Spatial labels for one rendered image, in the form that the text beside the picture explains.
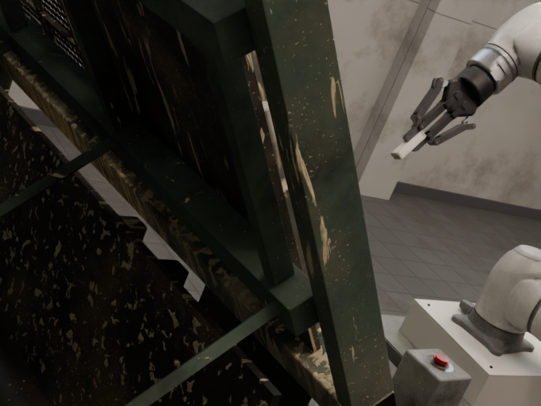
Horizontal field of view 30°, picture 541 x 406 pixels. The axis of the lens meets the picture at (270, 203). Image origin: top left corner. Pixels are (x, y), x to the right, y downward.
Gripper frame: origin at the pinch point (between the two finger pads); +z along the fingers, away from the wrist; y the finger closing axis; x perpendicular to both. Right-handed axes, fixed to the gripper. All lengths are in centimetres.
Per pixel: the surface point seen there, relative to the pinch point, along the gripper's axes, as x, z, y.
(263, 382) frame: 24, 48, 26
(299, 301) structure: 3.3, 35.3, 9.7
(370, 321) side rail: 2.9, 26.8, 22.6
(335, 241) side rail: -10.6, 26.1, 0.6
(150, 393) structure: 8, 68, 5
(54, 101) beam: 151, 29, -40
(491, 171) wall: 456, -219, 208
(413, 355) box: 29, 18, 48
